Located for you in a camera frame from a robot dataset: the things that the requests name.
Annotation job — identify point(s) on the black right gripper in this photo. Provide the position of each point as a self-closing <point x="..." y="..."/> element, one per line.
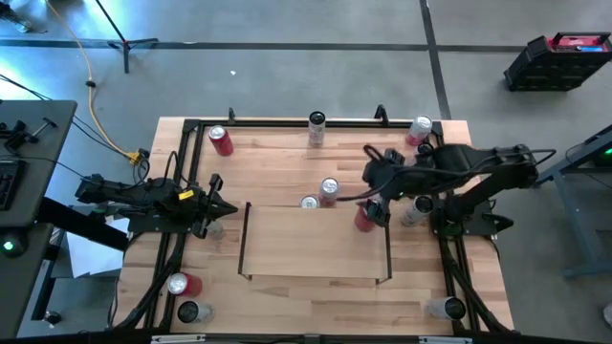
<point x="387" y="177"/>

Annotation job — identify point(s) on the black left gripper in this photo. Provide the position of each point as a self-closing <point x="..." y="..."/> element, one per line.
<point x="196" y="208"/>

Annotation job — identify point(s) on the red Coca-Cola Zero can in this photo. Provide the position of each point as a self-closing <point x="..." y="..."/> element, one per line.
<point x="222" y="143"/>
<point x="189" y="285"/>
<point x="362" y="222"/>

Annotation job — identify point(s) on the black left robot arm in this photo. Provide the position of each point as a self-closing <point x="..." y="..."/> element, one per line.
<point x="119" y="191"/>

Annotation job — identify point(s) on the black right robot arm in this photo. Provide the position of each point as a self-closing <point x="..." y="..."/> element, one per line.
<point x="478" y="162"/>

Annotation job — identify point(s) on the wooden shelf with black legs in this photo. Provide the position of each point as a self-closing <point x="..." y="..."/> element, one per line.
<point x="311" y="243"/>

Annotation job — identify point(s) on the white paper sheet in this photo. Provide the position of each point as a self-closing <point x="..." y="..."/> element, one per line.
<point x="91" y="253"/>

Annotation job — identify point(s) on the black diagonal desk beam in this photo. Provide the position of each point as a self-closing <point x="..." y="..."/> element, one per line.
<point x="81" y="224"/>

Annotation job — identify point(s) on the black desk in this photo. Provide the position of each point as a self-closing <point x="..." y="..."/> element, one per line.
<point x="43" y="157"/>
<point x="19" y="286"/>

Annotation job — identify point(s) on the black caster wheel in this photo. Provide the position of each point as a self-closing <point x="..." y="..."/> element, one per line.
<point x="51" y="317"/>

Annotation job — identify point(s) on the black clamp tools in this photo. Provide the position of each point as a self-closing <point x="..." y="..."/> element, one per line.
<point x="21" y="136"/>

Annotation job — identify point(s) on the black computer mouse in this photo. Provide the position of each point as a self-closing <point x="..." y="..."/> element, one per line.
<point x="12" y="246"/>

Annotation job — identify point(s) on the black keyboard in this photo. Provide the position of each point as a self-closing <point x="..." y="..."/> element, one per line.
<point x="7" y="184"/>

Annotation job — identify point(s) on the black toolbox with red lid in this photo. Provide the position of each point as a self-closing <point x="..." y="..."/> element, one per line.
<point x="550" y="71"/>

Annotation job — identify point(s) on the black device with green light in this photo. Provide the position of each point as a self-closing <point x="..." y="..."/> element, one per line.
<point x="606" y="155"/>

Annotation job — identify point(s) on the black frame clamp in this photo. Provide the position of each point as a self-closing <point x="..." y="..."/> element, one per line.
<point x="381" y="114"/>
<point x="232" y="116"/>

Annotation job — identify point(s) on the black metal table frame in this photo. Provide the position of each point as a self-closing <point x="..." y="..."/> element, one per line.
<point x="334" y="123"/>

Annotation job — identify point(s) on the silver aluminium bracket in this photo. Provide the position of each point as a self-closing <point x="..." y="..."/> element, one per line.
<point x="444" y="340"/>
<point x="177" y="339"/>

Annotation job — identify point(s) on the grey metal table frame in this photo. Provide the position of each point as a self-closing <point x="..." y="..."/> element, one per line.
<point x="566" y="210"/>

